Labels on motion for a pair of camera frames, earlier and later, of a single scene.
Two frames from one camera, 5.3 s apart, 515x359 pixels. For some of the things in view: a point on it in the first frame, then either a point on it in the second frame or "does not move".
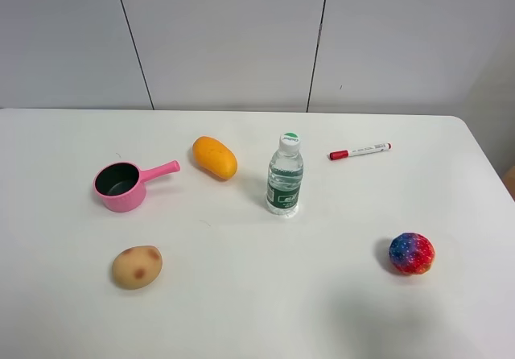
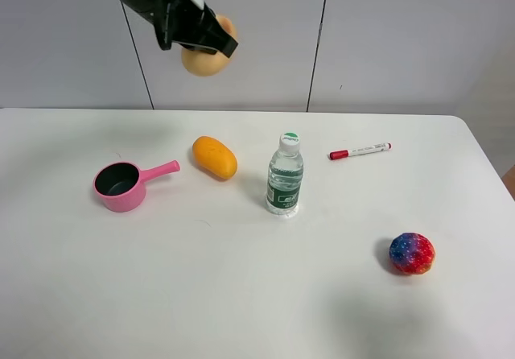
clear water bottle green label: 285,176 does not move
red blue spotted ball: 411,253 does not move
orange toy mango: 212,157 does not move
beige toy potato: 137,267 → 205,63
